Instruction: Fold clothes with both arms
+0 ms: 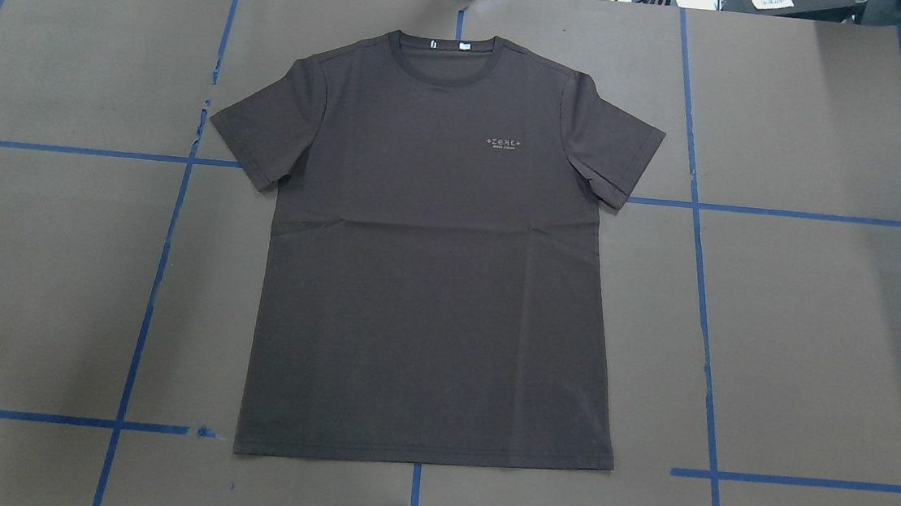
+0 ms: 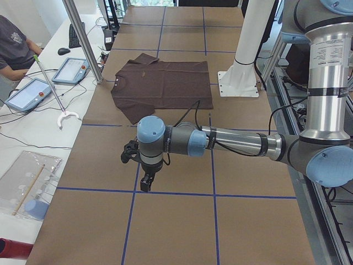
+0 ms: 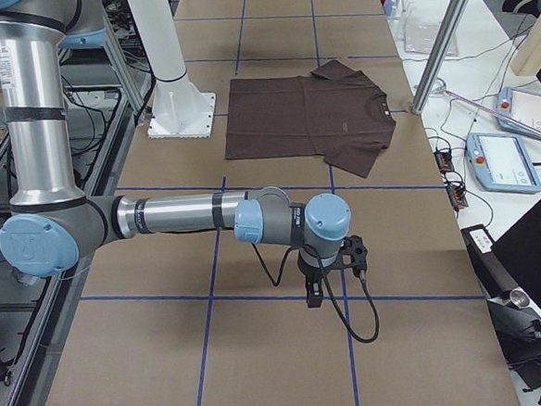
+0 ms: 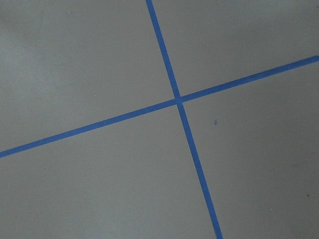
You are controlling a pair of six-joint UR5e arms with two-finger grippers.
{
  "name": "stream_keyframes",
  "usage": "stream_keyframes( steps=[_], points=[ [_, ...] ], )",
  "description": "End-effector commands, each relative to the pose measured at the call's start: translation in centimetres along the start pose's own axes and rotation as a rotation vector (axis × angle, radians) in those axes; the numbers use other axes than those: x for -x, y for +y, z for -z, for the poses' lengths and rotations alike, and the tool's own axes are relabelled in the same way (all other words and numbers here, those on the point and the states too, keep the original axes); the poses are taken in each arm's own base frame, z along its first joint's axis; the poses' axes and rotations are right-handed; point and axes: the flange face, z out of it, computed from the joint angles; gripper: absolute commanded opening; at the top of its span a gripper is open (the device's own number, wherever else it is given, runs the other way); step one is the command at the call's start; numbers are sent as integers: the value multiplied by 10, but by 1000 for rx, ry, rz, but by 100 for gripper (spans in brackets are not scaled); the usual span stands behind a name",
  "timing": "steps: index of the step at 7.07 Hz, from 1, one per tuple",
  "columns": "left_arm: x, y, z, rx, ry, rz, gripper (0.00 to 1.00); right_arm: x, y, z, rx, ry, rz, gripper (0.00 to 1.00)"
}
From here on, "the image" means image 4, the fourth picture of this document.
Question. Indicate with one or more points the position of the blue tape line crosswise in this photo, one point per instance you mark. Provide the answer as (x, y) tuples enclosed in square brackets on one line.
[(160, 106)]

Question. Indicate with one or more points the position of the blue tape line lengthwise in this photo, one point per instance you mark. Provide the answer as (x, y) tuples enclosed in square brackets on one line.
[(164, 54)]

